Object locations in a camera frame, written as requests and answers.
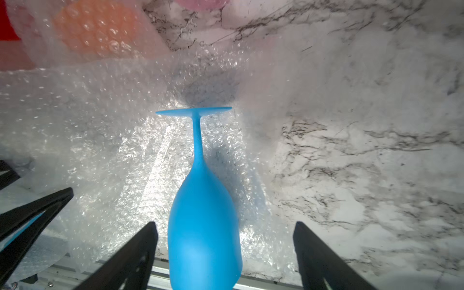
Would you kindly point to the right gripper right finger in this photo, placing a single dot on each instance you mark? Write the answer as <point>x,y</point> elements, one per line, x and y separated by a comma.
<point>320,267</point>

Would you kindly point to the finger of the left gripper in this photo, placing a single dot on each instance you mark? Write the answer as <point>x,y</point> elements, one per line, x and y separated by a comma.
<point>12,220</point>
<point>8,175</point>

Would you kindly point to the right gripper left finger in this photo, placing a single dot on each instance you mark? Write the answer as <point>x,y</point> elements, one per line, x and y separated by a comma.
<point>130,268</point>

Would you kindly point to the blue wine glass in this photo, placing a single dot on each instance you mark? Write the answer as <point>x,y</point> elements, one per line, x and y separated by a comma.
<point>21,230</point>
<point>203,230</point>

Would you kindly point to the bubble wrap sheet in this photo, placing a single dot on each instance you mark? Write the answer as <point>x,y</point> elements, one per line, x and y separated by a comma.
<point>95,128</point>

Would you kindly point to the red wine glass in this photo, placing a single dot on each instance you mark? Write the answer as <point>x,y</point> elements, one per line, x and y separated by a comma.
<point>13,56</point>

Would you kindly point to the orange wrapped wine glass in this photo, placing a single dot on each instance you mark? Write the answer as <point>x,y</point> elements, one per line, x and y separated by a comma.
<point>55,33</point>

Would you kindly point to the pink wrapped wine glass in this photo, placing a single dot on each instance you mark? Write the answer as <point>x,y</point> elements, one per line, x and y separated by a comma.
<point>202,5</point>

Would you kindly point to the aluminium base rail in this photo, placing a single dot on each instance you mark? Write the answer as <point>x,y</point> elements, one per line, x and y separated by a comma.
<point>64,276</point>

